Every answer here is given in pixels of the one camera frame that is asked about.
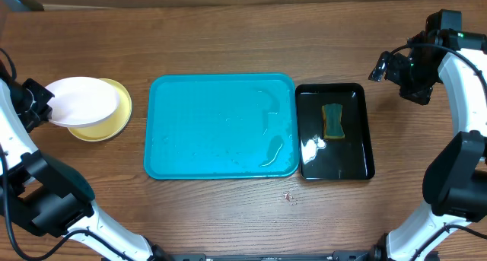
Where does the white plate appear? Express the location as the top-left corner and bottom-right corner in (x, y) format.
(46, 77), (119, 128)

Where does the yellow plate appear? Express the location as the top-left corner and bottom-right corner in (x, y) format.
(68, 78), (132, 142)

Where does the green yellow sponge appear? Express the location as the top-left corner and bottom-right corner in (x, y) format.
(321, 103), (345, 139)

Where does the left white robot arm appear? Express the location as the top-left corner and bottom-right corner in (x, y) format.
(1, 78), (170, 260)

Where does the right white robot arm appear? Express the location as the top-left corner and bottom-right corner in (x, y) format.
(365, 28), (486, 261)

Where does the black rectangular water tray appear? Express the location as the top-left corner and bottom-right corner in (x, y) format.
(295, 83), (375, 180)

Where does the teal plastic tray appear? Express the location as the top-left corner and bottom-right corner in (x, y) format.
(143, 73), (299, 180)

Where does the small crumb debris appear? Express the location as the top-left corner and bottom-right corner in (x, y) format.
(282, 191), (298, 206)

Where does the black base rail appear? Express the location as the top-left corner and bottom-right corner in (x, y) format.
(171, 250), (369, 261)

